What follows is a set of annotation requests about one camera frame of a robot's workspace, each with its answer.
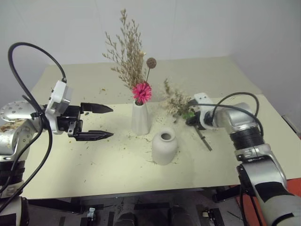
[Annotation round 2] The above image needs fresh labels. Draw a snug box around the dried beige grass bouquet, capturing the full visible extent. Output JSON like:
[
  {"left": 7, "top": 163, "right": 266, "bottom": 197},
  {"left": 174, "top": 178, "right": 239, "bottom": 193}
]
[{"left": 159, "top": 78, "right": 214, "bottom": 152}]

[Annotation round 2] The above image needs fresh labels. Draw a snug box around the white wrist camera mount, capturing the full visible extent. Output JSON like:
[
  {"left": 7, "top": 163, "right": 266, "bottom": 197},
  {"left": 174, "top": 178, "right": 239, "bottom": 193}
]
[
  {"left": 44, "top": 80, "right": 73, "bottom": 135},
  {"left": 193, "top": 92, "right": 214, "bottom": 130}
]

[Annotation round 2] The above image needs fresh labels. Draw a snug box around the tall white vase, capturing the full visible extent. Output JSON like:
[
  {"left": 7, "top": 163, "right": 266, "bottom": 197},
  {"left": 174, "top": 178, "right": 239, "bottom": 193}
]
[{"left": 131, "top": 99, "right": 152, "bottom": 136}]

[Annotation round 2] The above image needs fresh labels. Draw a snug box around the dark rounded shape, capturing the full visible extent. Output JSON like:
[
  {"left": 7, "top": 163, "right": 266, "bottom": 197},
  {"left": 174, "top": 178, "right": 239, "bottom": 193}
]
[{"left": 114, "top": 211, "right": 137, "bottom": 226}]

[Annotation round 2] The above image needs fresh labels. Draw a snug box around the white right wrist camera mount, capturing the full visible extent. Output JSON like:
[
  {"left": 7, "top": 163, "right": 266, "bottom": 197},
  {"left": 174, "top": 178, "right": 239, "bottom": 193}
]
[{"left": 193, "top": 92, "right": 214, "bottom": 130}]

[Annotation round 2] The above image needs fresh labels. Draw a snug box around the round white vase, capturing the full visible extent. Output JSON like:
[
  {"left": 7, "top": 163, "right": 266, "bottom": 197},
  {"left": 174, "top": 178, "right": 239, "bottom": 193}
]
[{"left": 151, "top": 128, "right": 178, "bottom": 166}]

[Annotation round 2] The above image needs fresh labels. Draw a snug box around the red orange floor object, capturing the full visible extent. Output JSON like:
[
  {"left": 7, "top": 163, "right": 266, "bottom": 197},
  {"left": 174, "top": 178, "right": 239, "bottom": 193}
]
[{"left": 231, "top": 176, "right": 301, "bottom": 226}]

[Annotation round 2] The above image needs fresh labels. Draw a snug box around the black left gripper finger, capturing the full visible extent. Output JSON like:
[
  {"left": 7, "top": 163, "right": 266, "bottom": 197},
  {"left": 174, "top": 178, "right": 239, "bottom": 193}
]
[
  {"left": 75, "top": 130, "right": 115, "bottom": 142},
  {"left": 80, "top": 102, "right": 114, "bottom": 115}
]

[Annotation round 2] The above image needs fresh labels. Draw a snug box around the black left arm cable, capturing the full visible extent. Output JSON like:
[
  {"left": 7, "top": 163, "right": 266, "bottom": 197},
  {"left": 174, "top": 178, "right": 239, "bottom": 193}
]
[{"left": 0, "top": 42, "right": 67, "bottom": 206}]

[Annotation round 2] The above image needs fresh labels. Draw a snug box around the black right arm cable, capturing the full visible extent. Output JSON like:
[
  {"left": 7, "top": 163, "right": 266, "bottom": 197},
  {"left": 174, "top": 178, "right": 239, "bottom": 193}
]
[{"left": 207, "top": 92, "right": 265, "bottom": 145}]

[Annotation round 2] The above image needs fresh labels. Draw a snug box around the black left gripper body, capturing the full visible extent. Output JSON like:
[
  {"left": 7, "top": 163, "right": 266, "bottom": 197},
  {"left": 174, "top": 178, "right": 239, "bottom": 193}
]
[{"left": 57, "top": 105, "right": 84, "bottom": 138}]

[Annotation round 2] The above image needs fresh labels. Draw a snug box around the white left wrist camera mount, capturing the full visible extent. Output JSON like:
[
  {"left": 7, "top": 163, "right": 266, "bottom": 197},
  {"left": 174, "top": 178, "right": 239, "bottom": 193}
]
[{"left": 44, "top": 80, "right": 73, "bottom": 135}]

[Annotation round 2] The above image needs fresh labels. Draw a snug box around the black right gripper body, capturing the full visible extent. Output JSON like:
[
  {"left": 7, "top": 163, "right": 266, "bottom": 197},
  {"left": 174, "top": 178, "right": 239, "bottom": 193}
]
[{"left": 193, "top": 110, "right": 204, "bottom": 131}]

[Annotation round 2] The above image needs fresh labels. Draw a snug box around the black table leg foot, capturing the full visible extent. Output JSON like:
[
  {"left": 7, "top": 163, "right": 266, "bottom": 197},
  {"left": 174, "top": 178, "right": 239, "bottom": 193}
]
[{"left": 212, "top": 185, "right": 242, "bottom": 203}]

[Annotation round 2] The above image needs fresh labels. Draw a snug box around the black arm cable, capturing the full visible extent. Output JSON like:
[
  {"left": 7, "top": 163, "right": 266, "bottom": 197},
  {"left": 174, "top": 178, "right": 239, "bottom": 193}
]
[
  {"left": 207, "top": 92, "right": 265, "bottom": 145},
  {"left": 0, "top": 42, "right": 67, "bottom": 206}
]

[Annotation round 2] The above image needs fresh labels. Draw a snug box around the dried bouquet with pink flower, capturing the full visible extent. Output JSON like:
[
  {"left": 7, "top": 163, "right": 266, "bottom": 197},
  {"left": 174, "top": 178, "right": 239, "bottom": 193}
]
[{"left": 102, "top": 8, "right": 158, "bottom": 107}]

